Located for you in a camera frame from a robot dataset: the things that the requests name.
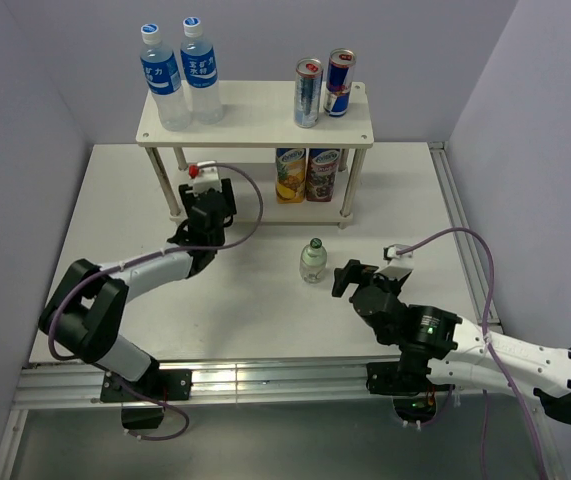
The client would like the Red Bull can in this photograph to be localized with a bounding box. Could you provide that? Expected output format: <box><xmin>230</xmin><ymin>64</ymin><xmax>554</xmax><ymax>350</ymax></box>
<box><xmin>294</xmin><ymin>58</ymin><xmax>323</xmax><ymax>128</ymax></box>
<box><xmin>324</xmin><ymin>48</ymin><xmax>356</xmax><ymax>117</ymax></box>

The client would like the white two-tier shelf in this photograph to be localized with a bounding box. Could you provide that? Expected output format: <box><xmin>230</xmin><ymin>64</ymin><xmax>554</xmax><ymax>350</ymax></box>
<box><xmin>136</xmin><ymin>80</ymin><xmax>374</xmax><ymax>228</ymax></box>

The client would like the yellow pineapple juice carton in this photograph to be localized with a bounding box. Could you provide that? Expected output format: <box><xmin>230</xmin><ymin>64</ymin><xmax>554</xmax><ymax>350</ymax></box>
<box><xmin>275</xmin><ymin>148</ymin><xmax>307</xmax><ymax>204</ymax></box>

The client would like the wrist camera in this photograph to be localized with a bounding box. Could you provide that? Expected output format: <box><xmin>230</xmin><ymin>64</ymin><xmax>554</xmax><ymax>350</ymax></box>
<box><xmin>379</xmin><ymin>245</ymin><xmax>414</xmax><ymax>279</ymax></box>
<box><xmin>187</xmin><ymin>161</ymin><xmax>222</xmax><ymax>196</ymax></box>

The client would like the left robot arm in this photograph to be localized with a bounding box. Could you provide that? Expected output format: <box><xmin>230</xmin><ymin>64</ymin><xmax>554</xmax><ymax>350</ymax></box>
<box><xmin>38</xmin><ymin>179</ymin><xmax>237</xmax><ymax>399</ymax></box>

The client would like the green cap soda bottle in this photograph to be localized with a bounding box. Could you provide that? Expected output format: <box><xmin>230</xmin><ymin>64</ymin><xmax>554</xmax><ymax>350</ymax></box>
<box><xmin>299</xmin><ymin>238</ymin><xmax>328</xmax><ymax>284</ymax></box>

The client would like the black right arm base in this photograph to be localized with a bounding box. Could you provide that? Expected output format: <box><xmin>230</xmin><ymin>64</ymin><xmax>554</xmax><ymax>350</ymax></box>
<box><xmin>366</xmin><ymin>361</ymin><xmax>453</xmax><ymax>428</ymax></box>

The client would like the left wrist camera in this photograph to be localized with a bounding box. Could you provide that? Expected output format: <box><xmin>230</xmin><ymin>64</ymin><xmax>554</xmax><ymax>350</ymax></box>
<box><xmin>187</xmin><ymin>161</ymin><xmax>222</xmax><ymax>196</ymax></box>

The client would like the blue label water bottle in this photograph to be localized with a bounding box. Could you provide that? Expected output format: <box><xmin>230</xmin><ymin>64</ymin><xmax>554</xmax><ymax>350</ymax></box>
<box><xmin>140</xmin><ymin>23</ymin><xmax>191</xmax><ymax>132</ymax></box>
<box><xmin>180</xmin><ymin>17</ymin><xmax>224</xmax><ymax>125</ymax></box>

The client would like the aluminium rail frame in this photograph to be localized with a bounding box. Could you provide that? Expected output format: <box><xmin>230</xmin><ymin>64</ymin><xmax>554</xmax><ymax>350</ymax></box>
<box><xmin>0</xmin><ymin>142</ymin><xmax>563</xmax><ymax>479</ymax></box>

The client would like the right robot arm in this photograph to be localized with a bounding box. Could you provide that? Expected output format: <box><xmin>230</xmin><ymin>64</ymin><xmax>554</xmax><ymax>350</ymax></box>
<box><xmin>331</xmin><ymin>260</ymin><xmax>571</xmax><ymax>425</ymax></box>

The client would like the dark red berry juice carton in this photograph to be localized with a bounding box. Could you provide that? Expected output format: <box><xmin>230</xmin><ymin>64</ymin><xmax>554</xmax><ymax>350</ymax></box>
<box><xmin>305</xmin><ymin>148</ymin><xmax>341</xmax><ymax>202</ymax></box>

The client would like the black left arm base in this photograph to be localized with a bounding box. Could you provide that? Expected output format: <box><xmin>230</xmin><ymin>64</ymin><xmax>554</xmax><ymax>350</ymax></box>
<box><xmin>99</xmin><ymin>369</ymin><xmax>192</xmax><ymax>442</ymax></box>

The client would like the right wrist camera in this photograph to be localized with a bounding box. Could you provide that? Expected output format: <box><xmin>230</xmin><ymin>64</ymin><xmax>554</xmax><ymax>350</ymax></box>
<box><xmin>379</xmin><ymin>245</ymin><xmax>414</xmax><ymax>279</ymax></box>

